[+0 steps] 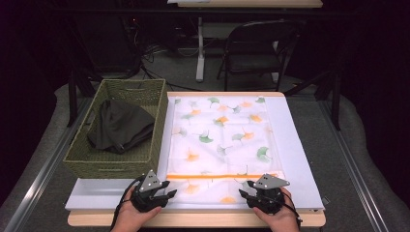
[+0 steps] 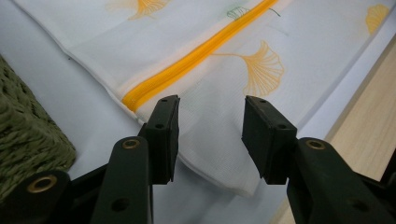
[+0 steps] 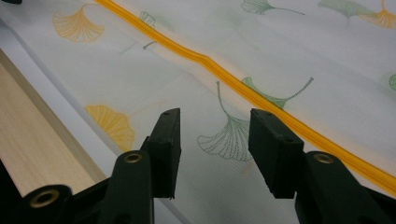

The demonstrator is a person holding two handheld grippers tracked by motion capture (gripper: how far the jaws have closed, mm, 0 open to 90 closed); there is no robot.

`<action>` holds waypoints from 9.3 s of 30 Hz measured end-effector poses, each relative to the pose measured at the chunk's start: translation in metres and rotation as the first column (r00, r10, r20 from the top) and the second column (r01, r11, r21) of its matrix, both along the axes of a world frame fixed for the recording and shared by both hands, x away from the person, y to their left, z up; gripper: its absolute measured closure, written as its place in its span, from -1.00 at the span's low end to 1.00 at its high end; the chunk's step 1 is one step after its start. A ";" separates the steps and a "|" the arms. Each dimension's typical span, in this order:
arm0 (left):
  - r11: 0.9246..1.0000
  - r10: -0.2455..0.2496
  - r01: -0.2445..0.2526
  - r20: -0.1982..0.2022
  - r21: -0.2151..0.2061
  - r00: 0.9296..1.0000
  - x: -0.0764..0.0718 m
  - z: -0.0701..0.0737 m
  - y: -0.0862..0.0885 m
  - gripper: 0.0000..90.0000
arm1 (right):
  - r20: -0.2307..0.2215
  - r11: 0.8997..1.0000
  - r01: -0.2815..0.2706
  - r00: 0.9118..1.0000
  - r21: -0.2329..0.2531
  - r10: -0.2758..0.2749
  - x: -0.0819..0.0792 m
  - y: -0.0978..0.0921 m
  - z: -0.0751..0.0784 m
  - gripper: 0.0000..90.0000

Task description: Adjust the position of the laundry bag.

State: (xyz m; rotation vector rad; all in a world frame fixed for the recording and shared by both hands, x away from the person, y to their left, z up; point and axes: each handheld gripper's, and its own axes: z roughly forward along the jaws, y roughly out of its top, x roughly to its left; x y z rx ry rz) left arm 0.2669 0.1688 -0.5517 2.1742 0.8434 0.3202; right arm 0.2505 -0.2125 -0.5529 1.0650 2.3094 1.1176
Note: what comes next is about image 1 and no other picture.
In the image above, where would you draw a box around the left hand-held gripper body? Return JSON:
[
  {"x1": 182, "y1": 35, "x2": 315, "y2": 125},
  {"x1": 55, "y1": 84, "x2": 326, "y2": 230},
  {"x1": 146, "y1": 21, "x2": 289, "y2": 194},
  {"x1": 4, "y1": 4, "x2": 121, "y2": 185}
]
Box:
[{"x1": 130, "y1": 169, "x2": 168, "y2": 213}]

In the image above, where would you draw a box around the white board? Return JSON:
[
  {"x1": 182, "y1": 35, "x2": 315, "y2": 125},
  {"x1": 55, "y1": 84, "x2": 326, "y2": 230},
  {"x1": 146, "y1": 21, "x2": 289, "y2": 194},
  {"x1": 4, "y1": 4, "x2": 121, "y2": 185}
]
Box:
[{"x1": 65, "y1": 95, "x2": 325, "y2": 212}]

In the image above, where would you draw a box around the left hand-held gripper cable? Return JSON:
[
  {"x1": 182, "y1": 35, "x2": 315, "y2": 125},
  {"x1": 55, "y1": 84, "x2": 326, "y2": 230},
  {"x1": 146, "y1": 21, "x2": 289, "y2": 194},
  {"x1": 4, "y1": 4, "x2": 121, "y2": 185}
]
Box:
[{"x1": 110, "y1": 175, "x2": 146, "y2": 231}]

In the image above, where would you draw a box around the person's left hand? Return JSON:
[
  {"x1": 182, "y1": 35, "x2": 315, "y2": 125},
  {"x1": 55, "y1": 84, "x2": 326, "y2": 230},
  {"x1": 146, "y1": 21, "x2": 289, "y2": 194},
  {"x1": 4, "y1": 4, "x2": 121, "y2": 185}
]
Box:
[{"x1": 110, "y1": 187, "x2": 162, "y2": 232}]

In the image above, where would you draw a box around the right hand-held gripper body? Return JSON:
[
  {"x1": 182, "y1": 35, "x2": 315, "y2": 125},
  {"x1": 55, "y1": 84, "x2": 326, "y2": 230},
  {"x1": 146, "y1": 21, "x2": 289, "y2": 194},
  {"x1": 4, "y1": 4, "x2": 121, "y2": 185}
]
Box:
[{"x1": 249, "y1": 173, "x2": 290, "y2": 216}]

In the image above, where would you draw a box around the wooden desk with white legs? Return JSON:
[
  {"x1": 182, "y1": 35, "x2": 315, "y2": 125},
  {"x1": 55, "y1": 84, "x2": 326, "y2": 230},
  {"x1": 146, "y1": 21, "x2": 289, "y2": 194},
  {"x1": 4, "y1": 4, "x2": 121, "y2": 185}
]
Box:
[{"x1": 166, "y1": 0, "x2": 324, "y2": 83}]

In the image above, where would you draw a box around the white leaf-print mesh laundry bag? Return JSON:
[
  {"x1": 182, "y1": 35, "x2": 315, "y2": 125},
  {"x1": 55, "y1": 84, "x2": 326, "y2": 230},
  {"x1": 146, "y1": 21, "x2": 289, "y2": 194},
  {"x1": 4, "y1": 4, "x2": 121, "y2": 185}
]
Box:
[{"x1": 165, "y1": 96, "x2": 286, "y2": 206}]

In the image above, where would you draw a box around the black folding chair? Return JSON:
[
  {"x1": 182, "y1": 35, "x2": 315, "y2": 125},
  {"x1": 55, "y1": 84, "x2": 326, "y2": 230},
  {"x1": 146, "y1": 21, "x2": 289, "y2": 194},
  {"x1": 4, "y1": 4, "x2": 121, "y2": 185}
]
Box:
[{"x1": 216, "y1": 19, "x2": 299, "y2": 93}]

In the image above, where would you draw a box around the dark grey garment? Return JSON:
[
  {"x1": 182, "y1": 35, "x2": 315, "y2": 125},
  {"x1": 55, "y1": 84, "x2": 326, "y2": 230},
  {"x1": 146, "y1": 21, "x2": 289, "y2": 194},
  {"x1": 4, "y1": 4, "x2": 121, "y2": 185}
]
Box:
[{"x1": 86, "y1": 99, "x2": 157, "y2": 155}]

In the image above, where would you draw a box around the black stand leg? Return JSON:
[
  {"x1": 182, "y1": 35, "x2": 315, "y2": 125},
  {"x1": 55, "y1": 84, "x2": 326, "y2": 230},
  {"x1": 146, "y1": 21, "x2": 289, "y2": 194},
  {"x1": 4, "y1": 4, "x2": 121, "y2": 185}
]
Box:
[
  {"x1": 332, "y1": 72, "x2": 342, "y2": 131},
  {"x1": 67, "y1": 69, "x2": 79, "y2": 128}
]

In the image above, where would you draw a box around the dark equipment case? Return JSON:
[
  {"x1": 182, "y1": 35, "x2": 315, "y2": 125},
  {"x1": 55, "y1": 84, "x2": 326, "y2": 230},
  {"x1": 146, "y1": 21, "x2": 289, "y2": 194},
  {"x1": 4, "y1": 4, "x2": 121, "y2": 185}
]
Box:
[{"x1": 75, "y1": 13, "x2": 143, "y2": 80}]

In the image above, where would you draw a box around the hand-held gripper cable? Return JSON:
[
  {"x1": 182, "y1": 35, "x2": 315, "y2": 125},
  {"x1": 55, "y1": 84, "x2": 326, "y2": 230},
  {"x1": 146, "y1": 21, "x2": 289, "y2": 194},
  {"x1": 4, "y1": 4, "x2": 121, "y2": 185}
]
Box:
[
  {"x1": 270, "y1": 191, "x2": 304, "y2": 228},
  {"x1": 110, "y1": 175, "x2": 146, "y2": 231}
]

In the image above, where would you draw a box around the green woven basket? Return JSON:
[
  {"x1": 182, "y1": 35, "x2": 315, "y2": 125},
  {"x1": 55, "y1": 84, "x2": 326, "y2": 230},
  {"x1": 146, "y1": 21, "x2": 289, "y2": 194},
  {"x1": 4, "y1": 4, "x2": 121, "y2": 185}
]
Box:
[{"x1": 63, "y1": 78, "x2": 169, "y2": 180}]

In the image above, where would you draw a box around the bundle of floor cables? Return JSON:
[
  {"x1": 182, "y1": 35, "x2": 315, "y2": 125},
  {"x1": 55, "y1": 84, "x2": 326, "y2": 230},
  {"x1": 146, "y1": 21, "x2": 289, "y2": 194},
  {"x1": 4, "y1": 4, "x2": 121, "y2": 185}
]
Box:
[{"x1": 141, "y1": 43, "x2": 170, "y2": 64}]

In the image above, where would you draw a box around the metal floor rail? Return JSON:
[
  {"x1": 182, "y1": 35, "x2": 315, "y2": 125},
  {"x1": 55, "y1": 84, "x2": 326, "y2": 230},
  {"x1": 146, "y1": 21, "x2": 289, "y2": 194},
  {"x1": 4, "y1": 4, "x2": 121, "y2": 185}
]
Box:
[
  {"x1": 3, "y1": 96, "x2": 95, "y2": 232},
  {"x1": 318, "y1": 99, "x2": 390, "y2": 232}
]

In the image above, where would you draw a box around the right hand-held gripper cable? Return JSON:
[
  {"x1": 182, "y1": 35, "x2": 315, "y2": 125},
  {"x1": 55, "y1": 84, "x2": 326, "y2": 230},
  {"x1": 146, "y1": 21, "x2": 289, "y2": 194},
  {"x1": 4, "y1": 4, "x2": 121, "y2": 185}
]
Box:
[{"x1": 270, "y1": 191, "x2": 304, "y2": 228}]

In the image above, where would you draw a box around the person's right hand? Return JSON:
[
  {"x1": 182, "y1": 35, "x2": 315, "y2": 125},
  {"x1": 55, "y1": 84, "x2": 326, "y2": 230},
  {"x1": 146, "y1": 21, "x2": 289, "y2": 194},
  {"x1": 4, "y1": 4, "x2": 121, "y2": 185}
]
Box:
[{"x1": 252, "y1": 188, "x2": 301, "y2": 232}]

